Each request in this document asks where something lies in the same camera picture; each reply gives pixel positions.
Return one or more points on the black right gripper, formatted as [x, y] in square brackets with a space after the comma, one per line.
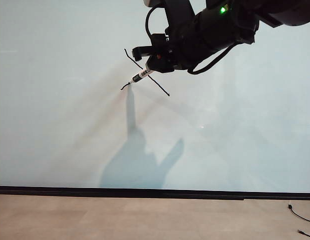
[169, 62]

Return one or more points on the white marker pen black cap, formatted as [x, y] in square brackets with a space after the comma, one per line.
[139, 75]

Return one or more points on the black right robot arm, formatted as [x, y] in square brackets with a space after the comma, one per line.
[220, 30]

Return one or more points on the white whiteboard with black frame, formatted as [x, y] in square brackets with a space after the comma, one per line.
[69, 112]

